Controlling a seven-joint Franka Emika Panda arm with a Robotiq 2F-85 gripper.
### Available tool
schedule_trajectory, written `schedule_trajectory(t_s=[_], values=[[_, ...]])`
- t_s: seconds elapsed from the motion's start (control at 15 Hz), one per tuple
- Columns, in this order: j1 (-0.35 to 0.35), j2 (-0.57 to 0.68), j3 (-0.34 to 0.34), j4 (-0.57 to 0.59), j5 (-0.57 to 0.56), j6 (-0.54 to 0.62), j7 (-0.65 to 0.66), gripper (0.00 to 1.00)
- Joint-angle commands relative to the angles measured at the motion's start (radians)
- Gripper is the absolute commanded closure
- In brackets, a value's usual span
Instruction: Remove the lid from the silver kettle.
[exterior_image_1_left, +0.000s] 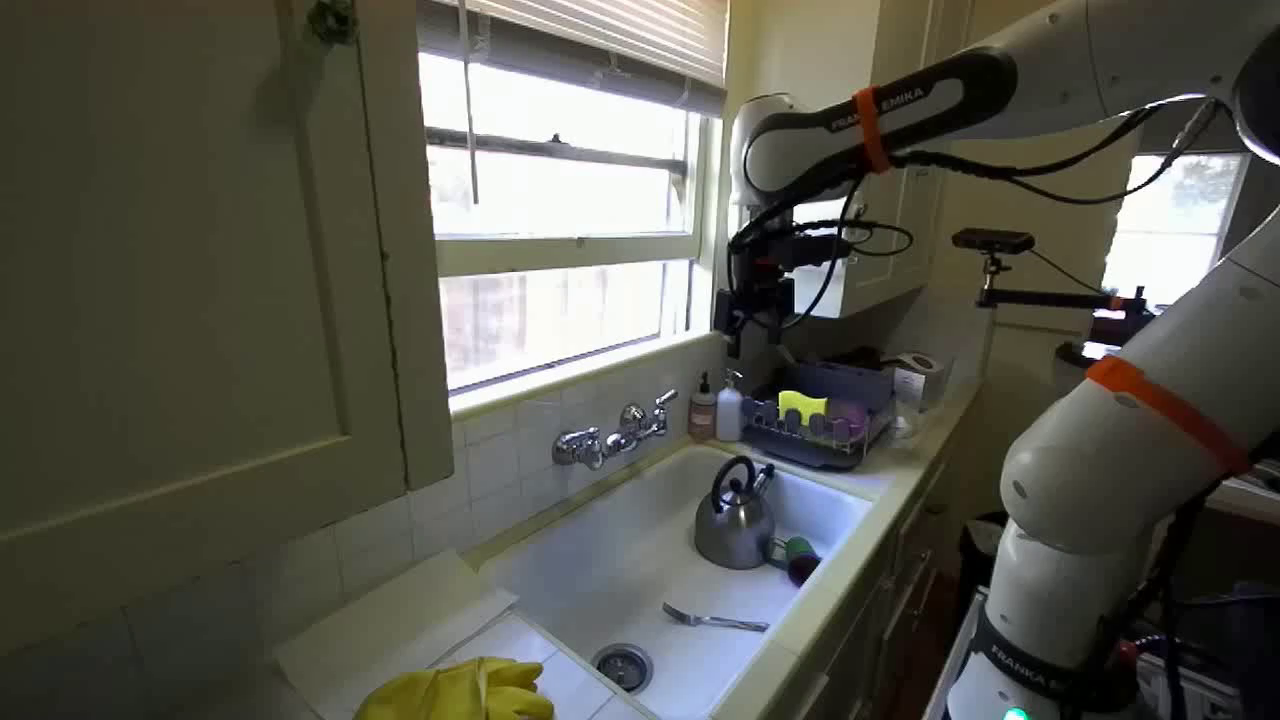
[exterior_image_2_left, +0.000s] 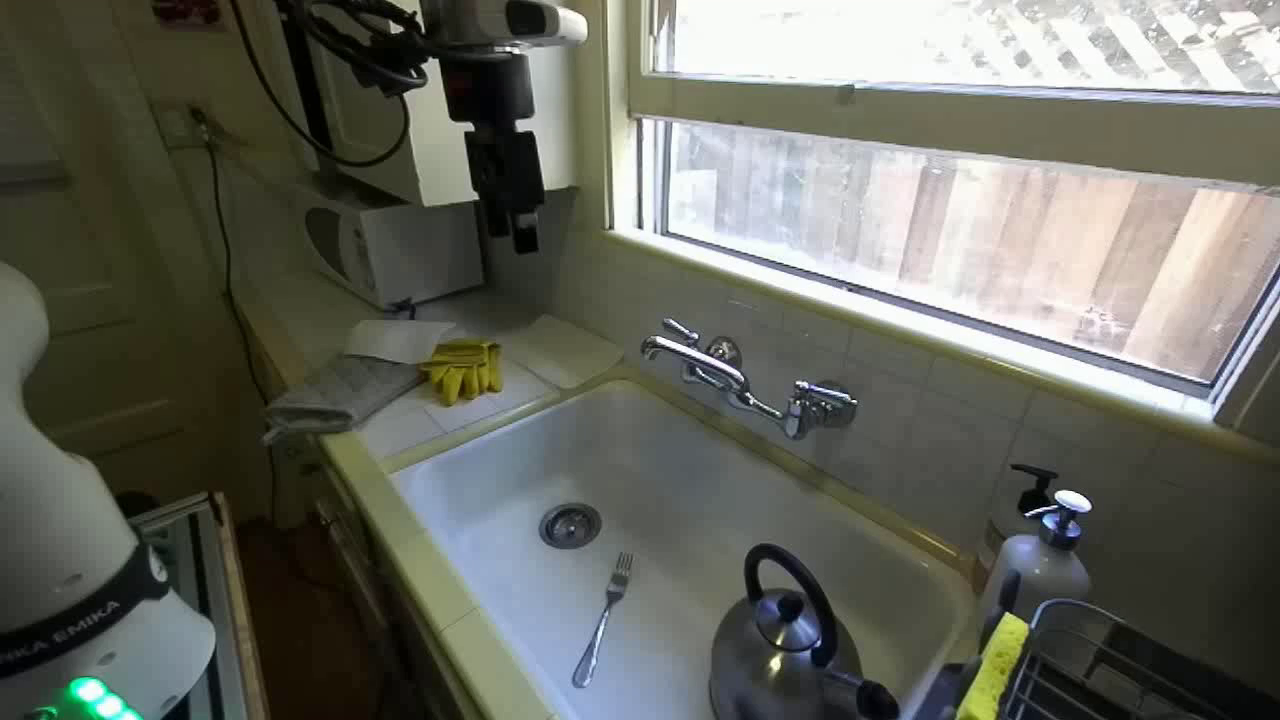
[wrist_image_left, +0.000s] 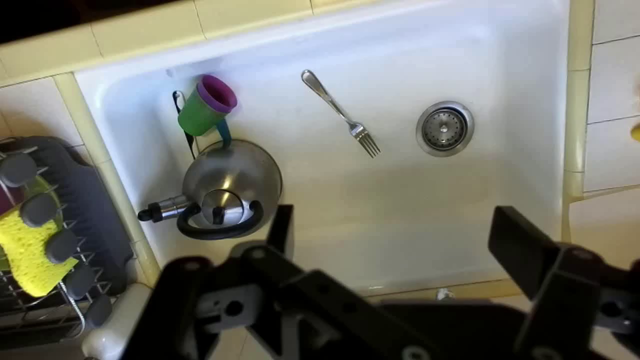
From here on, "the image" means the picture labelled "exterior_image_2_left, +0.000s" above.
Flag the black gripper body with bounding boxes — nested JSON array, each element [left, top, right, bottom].
[[439, 53, 525, 135]]

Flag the silver kettle lid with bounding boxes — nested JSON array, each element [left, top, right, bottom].
[[747, 589, 829, 662]]

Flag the white toaster appliance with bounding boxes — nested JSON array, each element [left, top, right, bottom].
[[300, 196, 489, 316]]

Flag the yellow rubber gloves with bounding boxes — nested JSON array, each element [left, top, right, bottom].
[[420, 338, 510, 414]]

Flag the gray folded towel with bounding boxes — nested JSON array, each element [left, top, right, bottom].
[[259, 348, 433, 448]]

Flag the white sink basin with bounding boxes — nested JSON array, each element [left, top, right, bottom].
[[390, 375, 980, 720]]

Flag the metal sink drain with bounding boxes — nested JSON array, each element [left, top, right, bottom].
[[537, 501, 608, 551]]

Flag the silver fork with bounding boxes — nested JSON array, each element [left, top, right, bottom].
[[568, 550, 637, 691]]

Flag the cream lower counter cabinets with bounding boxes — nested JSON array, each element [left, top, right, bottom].
[[312, 457, 484, 720]]

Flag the metal framed stand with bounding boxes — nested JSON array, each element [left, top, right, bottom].
[[132, 487, 274, 720]]

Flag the dark pump bottle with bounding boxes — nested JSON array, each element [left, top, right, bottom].
[[984, 459, 1064, 566]]

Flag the clear soap dispenser bottle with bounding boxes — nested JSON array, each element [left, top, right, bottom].
[[977, 486, 1100, 648]]

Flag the yellow sponge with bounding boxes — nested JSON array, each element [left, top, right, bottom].
[[954, 610, 1037, 720]]

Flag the metal dish rack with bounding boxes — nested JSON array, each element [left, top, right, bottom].
[[995, 595, 1280, 720]]

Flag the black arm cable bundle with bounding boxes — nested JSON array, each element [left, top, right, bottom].
[[274, 0, 437, 102]]

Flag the chrome wall faucet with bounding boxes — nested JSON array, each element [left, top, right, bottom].
[[637, 316, 864, 445]]

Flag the black wall power cable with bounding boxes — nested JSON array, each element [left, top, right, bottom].
[[183, 105, 282, 405]]

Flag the kitchen window with cream frame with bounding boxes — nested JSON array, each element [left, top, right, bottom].
[[604, 0, 1280, 434]]

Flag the silver kettle with black handle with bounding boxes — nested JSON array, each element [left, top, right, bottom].
[[704, 542, 903, 720]]

